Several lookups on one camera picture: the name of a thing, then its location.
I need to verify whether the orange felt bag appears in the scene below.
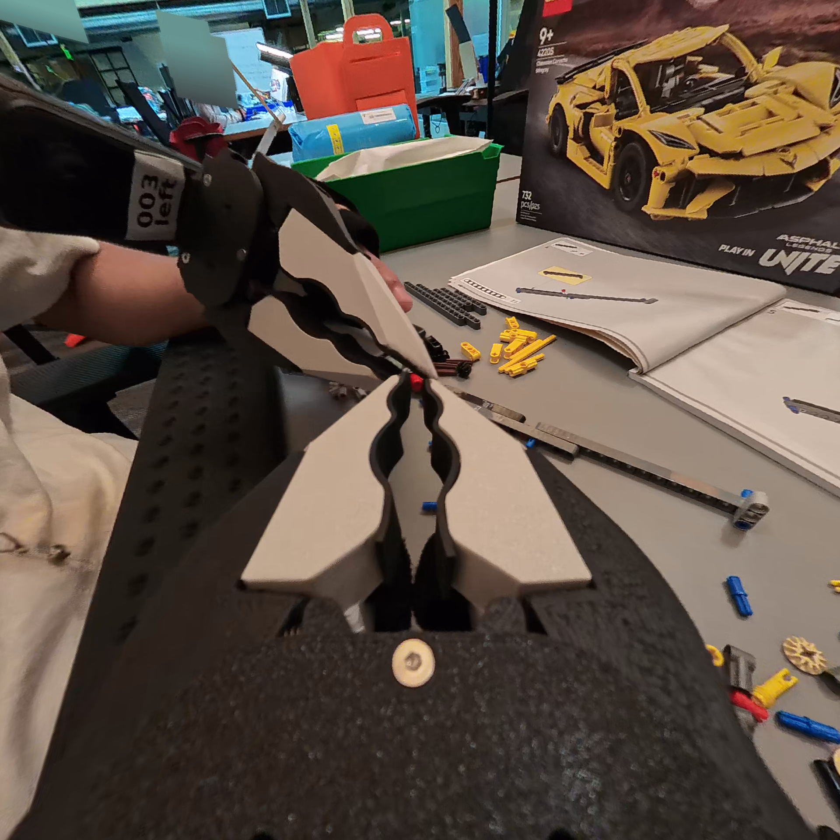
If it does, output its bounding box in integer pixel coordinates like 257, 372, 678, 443
290, 14, 421, 140

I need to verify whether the blue wrapped roll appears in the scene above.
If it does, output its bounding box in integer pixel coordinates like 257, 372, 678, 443
289, 104, 419, 162

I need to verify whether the wooden document stand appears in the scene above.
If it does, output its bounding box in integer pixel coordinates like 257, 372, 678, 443
230, 62, 287, 157

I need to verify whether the person's white shirt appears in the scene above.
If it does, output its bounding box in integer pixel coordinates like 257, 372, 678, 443
0, 226, 140, 840

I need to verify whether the group of yellow lego pieces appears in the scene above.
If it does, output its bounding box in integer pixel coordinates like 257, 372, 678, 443
459, 316, 557, 378

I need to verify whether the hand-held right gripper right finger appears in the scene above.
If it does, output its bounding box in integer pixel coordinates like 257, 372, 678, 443
423, 379, 594, 611

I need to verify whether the green plastic bin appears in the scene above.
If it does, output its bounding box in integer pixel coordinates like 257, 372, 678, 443
292, 134, 504, 253

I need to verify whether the person's left hand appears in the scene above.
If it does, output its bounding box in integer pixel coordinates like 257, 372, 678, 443
369, 252, 416, 314

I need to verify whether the long grey lego beam assembly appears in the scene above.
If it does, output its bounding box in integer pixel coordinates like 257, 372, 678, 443
453, 387, 770, 531

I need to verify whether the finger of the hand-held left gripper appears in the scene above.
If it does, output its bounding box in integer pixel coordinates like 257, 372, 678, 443
247, 294, 398, 389
277, 205, 439, 382

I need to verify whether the pile of mixed lego pins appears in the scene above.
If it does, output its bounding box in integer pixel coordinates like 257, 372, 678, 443
705, 571, 840, 828

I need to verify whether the lego set box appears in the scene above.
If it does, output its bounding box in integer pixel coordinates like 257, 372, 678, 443
515, 0, 840, 296

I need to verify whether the stack of black lego beams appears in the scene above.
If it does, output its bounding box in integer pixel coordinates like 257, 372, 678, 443
403, 281, 488, 329

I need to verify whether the person's left forearm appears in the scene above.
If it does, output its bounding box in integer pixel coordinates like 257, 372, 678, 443
33, 239, 221, 349

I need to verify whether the open instruction booklet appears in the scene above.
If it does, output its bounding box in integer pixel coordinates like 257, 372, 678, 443
449, 238, 840, 496

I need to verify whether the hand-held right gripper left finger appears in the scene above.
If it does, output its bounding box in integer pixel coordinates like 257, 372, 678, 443
239, 374, 412, 634

